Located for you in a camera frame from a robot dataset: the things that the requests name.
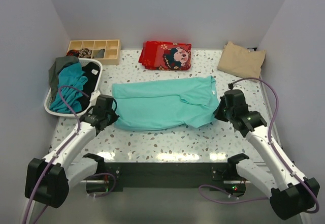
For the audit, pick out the aluminium frame rail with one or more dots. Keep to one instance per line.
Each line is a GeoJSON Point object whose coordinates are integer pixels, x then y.
{"type": "Point", "coordinates": [293, 171]}

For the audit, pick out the dark grey t shirt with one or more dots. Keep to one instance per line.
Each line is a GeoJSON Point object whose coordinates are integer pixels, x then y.
{"type": "Point", "coordinates": [59, 64]}

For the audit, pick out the black garment with label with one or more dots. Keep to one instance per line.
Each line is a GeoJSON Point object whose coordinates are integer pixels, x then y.
{"type": "Point", "coordinates": [91, 71]}

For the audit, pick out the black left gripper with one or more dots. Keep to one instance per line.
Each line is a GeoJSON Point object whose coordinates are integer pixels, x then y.
{"type": "Point", "coordinates": [114, 117]}

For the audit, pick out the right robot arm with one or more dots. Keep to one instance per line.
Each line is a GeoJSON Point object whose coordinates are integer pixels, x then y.
{"type": "Point", "coordinates": [289, 191]}

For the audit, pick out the red black patterned sock roll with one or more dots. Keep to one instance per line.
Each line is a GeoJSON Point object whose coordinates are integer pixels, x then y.
{"type": "Point", "coordinates": [73, 52]}

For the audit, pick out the grey sock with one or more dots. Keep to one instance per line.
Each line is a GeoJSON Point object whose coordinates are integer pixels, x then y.
{"type": "Point", "coordinates": [98, 54]}

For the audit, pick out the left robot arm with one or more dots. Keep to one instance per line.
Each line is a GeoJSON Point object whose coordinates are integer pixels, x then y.
{"type": "Point", "coordinates": [50, 179]}

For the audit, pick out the beige folded t shirt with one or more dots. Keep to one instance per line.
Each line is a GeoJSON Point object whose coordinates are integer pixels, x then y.
{"type": "Point", "coordinates": [241, 62]}

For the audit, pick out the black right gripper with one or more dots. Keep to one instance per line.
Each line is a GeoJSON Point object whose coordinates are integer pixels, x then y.
{"type": "Point", "coordinates": [218, 115]}

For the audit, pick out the wooden compartment organizer box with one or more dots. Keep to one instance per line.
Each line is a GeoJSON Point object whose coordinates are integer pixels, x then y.
{"type": "Point", "coordinates": [112, 49]}

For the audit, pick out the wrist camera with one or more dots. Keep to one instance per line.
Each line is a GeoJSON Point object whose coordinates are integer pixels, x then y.
{"type": "Point", "coordinates": [231, 86]}
{"type": "Point", "coordinates": [94, 96]}

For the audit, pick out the teal t shirt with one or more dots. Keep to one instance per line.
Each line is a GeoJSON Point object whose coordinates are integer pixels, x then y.
{"type": "Point", "coordinates": [72, 75]}

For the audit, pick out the mint green t shirt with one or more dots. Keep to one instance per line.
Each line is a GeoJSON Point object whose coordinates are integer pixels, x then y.
{"type": "Point", "coordinates": [164, 104]}

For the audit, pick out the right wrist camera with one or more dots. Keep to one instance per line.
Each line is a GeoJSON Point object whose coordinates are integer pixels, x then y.
{"type": "Point", "coordinates": [231, 86]}

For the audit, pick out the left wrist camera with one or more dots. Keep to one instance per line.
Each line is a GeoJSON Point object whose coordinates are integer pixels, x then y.
{"type": "Point", "coordinates": [94, 96]}

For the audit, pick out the red folded cartoon blanket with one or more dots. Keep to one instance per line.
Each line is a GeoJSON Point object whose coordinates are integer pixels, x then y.
{"type": "Point", "coordinates": [166, 56]}

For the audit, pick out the pink brown patterned sock roll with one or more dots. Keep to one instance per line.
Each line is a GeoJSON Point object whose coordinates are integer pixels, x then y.
{"type": "Point", "coordinates": [85, 53]}

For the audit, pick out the white plastic laundry basket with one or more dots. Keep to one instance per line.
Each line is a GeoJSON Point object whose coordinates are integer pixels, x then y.
{"type": "Point", "coordinates": [49, 100]}

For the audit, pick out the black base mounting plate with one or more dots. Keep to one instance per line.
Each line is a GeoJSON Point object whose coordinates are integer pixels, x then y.
{"type": "Point", "coordinates": [166, 175]}

